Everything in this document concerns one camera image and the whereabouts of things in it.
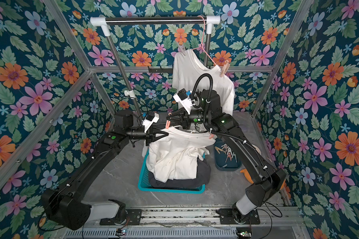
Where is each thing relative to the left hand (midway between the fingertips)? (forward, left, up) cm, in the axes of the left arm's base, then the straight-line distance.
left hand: (167, 133), depth 66 cm
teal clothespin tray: (+2, -33, -33) cm, 47 cm away
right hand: (+3, -4, +10) cm, 11 cm away
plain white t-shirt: (-1, -2, -21) cm, 21 cm away
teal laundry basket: (-12, +16, -28) cm, 34 cm away
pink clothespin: (+3, -22, -9) cm, 24 cm away
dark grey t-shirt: (-13, -16, -21) cm, 30 cm away
